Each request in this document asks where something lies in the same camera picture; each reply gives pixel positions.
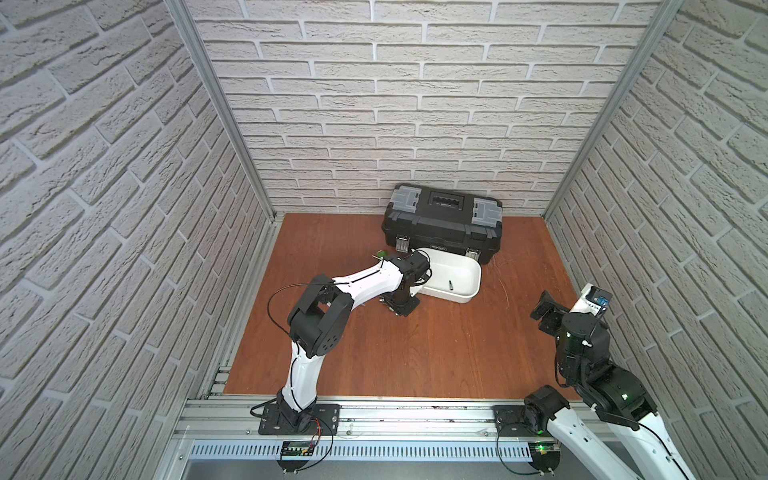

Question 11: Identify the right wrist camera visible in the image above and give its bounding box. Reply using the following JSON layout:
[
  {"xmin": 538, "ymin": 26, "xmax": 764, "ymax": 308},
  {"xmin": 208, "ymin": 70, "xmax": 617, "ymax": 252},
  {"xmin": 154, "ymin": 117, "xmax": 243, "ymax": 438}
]
[{"xmin": 570, "ymin": 283, "xmax": 613, "ymax": 318}]

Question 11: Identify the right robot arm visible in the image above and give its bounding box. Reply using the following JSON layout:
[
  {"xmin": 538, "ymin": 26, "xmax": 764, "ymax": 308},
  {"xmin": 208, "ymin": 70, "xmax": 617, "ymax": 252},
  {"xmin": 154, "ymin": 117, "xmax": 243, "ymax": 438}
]
[{"xmin": 524, "ymin": 284, "xmax": 695, "ymax": 479}]

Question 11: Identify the black plastic toolbox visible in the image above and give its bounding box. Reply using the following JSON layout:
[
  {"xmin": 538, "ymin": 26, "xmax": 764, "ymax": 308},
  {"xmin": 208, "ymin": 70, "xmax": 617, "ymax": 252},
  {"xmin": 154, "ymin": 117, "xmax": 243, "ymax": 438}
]
[{"xmin": 382, "ymin": 183, "xmax": 503, "ymax": 265}]

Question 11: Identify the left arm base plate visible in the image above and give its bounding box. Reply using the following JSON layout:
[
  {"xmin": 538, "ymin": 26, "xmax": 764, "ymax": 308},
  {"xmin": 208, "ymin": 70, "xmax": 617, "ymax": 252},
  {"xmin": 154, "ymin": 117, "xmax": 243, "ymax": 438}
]
[{"xmin": 258, "ymin": 403, "xmax": 341, "ymax": 436}]

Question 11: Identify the left controller board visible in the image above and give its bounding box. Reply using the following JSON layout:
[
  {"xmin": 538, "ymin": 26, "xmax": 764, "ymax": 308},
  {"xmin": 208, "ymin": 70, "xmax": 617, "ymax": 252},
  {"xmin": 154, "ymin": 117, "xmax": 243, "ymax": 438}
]
[{"xmin": 280, "ymin": 440, "xmax": 317, "ymax": 462}]

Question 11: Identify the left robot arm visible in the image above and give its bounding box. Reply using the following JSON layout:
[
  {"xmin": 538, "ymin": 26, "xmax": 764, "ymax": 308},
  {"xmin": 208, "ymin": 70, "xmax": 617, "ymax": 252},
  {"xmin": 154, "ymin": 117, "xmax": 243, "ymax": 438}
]
[{"xmin": 277, "ymin": 251, "xmax": 431, "ymax": 432}]

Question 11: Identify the controller board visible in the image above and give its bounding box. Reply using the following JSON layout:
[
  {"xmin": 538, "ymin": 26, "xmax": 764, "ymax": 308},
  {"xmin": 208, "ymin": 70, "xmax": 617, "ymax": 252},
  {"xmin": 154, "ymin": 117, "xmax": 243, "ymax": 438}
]
[
  {"xmin": 528, "ymin": 442, "xmax": 561, "ymax": 474},
  {"xmin": 280, "ymin": 440, "xmax": 317, "ymax": 462}
]

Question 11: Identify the right controller board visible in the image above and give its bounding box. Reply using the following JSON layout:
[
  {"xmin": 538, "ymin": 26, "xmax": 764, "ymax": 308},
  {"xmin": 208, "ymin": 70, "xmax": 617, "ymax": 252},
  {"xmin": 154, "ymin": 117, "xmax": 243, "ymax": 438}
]
[{"xmin": 528, "ymin": 442, "xmax": 561, "ymax": 474}]

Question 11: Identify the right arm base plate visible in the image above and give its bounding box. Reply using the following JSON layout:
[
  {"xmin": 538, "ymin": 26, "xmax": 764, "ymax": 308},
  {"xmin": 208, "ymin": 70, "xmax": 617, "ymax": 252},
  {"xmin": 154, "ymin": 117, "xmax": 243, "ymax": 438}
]
[{"xmin": 492, "ymin": 404, "xmax": 571, "ymax": 437}]

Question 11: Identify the white plastic storage box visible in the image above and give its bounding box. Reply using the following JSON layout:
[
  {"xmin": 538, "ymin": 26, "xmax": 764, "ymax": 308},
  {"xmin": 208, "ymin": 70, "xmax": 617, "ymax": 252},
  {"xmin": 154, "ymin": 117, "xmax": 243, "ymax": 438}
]
[{"xmin": 411, "ymin": 248, "xmax": 482, "ymax": 304}]

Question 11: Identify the aluminium front rail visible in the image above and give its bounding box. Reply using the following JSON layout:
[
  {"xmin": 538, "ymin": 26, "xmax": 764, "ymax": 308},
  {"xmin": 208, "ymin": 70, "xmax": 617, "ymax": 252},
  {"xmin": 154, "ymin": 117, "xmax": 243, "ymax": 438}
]
[{"xmin": 173, "ymin": 395, "xmax": 664, "ymax": 445}]

